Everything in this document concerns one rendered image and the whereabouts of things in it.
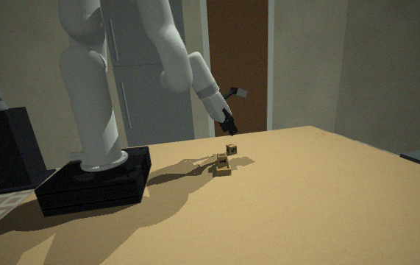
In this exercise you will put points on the beige number cube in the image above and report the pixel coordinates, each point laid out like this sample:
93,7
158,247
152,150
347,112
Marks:
222,159
231,148

